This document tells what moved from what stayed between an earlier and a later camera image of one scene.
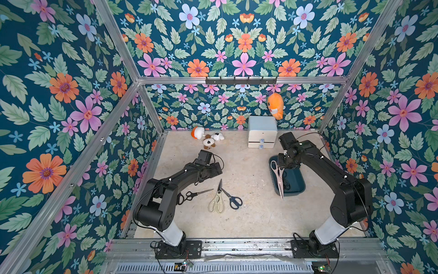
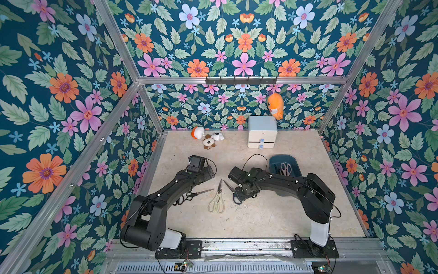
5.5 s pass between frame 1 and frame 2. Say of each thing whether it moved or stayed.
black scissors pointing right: stayed
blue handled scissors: moved
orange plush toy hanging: stayed
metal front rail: stayed
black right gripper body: moved
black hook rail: stayed
